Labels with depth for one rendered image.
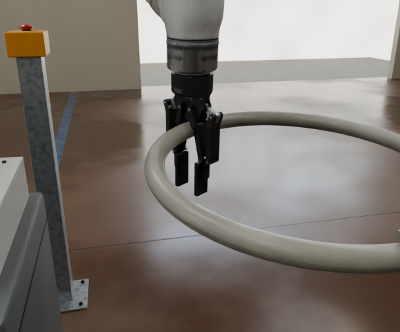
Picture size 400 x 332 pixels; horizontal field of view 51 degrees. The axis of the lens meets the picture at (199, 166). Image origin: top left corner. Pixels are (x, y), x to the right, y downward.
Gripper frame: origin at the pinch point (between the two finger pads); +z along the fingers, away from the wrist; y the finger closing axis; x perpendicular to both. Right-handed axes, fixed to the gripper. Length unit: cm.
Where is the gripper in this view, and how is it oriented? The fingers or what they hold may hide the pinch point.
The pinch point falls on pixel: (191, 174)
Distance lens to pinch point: 82.0
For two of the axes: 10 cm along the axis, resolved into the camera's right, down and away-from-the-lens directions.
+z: -0.2, 9.1, 4.2
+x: 7.1, -2.9, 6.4
